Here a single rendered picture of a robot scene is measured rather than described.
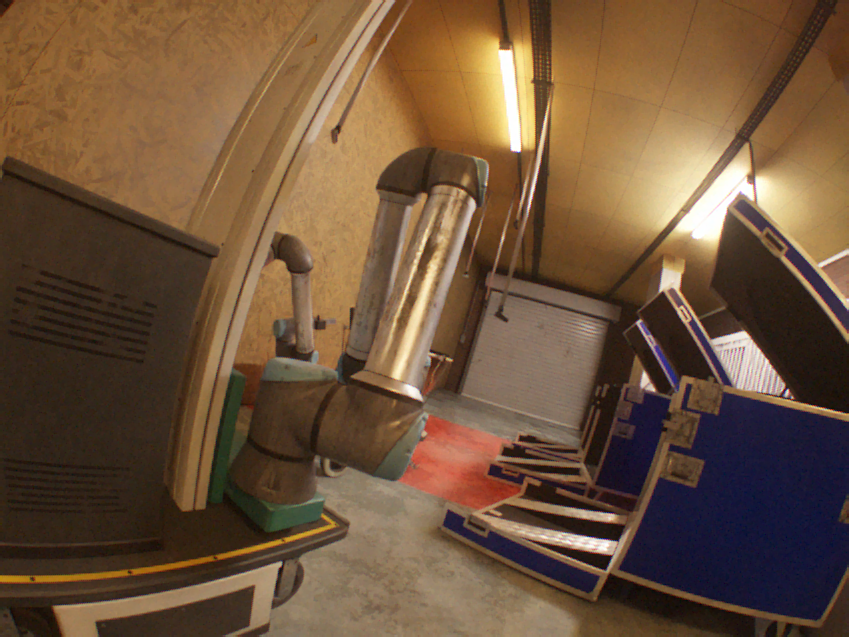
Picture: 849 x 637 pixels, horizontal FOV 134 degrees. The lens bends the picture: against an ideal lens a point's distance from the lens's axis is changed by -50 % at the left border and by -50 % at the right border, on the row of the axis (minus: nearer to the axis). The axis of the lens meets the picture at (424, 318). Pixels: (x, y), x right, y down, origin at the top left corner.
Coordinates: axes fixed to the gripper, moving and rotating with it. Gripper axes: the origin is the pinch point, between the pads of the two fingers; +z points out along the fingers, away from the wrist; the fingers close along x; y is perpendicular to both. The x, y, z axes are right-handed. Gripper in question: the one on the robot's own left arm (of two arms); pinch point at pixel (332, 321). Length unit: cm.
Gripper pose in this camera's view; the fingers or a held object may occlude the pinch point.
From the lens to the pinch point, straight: 198.7
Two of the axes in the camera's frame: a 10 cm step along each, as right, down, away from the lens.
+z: 6.8, -1.1, 7.3
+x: -7.3, -1.7, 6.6
